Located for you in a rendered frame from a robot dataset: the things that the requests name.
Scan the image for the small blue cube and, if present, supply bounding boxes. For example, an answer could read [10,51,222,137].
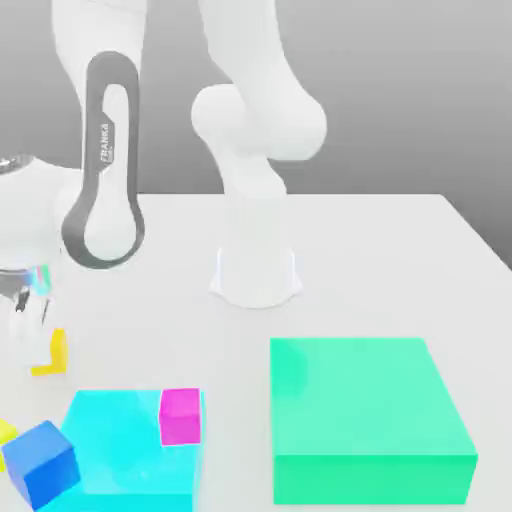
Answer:
[1,419,82,512]

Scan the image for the large green box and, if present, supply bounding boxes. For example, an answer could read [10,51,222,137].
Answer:
[269,337,480,506]

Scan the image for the large cyan box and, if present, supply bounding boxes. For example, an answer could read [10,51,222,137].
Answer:
[36,389,208,512]

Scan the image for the small magenta cube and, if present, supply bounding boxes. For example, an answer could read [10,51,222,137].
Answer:
[158,387,202,447]

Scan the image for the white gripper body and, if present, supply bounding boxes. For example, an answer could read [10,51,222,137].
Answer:
[7,296,56,368]

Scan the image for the small lime yellow cube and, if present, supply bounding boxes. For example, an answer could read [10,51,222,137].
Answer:
[0,418,20,474]

